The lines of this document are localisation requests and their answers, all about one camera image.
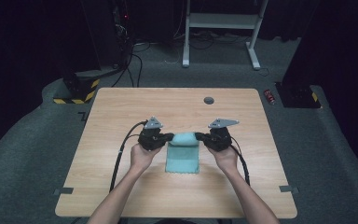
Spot white metal stand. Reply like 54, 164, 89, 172
182, 0, 269, 71

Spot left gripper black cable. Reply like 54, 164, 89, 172
108, 119, 149, 193

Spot person's left hand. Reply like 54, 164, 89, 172
130, 143, 163, 173

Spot yellow-black striped stand base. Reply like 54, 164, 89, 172
52, 66, 123, 105

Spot grey tape strip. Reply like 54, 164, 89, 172
279, 185, 299, 194
53, 187, 75, 196

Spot black floor cables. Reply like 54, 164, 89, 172
111, 40, 152, 89

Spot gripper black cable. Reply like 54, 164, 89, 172
108, 119, 149, 193
228, 143, 251, 187

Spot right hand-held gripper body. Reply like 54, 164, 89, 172
202, 117, 241, 153

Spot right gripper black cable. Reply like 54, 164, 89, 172
228, 143, 251, 187

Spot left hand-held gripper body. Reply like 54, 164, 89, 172
137, 116, 170, 152

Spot black stand base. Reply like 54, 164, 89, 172
274, 81, 323, 109

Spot dark equipment rack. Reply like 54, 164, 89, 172
80, 0, 134, 71

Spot person's right hand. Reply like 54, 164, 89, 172
206, 144, 240, 174

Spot light teal cleaning cloth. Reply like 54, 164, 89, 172
164, 132, 200, 175

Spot small red device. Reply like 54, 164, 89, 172
263, 89, 276, 105

